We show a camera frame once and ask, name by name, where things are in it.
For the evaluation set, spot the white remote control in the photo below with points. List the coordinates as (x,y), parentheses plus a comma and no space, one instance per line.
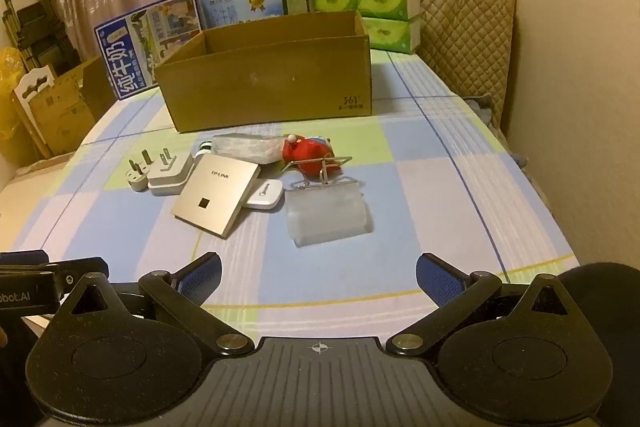
(265,196)

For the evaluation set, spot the small white plug adapter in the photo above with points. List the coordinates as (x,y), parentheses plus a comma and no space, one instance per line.
(136,179)

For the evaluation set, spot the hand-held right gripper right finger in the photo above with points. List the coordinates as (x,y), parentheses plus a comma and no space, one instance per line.
(440,279)

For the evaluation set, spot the red toy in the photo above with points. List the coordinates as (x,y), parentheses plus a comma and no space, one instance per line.
(305,152)

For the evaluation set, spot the brown cardboard carton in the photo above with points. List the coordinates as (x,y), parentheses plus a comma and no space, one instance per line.
(60,112)

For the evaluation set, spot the clear plastic bag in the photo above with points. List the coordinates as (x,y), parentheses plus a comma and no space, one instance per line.
(245,147)

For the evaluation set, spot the checkered bed sheet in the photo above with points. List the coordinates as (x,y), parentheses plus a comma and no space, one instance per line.
(450,207)

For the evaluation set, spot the person's left hand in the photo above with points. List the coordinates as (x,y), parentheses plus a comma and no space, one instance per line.
(2,337)

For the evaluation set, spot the brown cardboard box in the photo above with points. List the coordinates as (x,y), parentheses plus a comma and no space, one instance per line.
(275,82)

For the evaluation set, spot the light blue milk carton box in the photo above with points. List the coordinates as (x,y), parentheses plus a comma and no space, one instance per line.
(240,4)

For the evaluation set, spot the white cardboard piece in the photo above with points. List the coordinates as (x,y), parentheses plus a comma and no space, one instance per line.
(32,82)

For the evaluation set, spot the yellow plastic bag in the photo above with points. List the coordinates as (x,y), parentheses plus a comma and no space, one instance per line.
(7,107)

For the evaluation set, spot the dark round object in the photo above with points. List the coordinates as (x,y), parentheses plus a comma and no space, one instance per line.
(610,297)

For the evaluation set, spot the white charger plug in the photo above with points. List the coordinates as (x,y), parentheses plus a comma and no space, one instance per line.
(167,177)

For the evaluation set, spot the dark blue milk carton box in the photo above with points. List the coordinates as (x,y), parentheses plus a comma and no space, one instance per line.
(125,57)

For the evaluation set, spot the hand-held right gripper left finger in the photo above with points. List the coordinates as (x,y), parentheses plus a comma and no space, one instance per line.
(197,279)

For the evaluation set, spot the small green white item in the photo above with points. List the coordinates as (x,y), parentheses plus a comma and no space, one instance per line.
(202,149)

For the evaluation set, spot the grey cloth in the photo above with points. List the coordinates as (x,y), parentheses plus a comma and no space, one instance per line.
(487,107)

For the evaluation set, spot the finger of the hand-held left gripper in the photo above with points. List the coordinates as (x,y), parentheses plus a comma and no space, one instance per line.
(75,269)
(25,257)

